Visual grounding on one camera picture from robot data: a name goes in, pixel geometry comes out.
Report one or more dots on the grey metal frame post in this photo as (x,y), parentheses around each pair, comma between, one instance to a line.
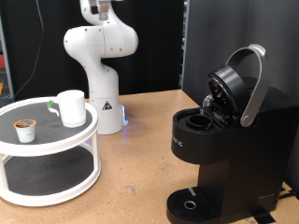
(7,71)

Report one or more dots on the black tape strip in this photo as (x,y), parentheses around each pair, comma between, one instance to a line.
(263,217)

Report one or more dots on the white mug with green tape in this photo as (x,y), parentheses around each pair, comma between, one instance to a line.
(73,109)

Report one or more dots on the white two-tier turntable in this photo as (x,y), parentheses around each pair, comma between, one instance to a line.
(46,149)

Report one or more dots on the orange-rimmed white coffee pod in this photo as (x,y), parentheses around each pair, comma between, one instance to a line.
(25,133)

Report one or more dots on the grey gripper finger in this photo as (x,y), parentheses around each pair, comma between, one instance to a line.
(95,6)
(104,11)

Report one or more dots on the red background object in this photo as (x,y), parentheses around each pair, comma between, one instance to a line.
(2,61)

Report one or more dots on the black Keurig coffee machine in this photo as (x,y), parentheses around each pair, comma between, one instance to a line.
(243,161)

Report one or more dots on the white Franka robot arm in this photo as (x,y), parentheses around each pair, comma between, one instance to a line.
(102,77)

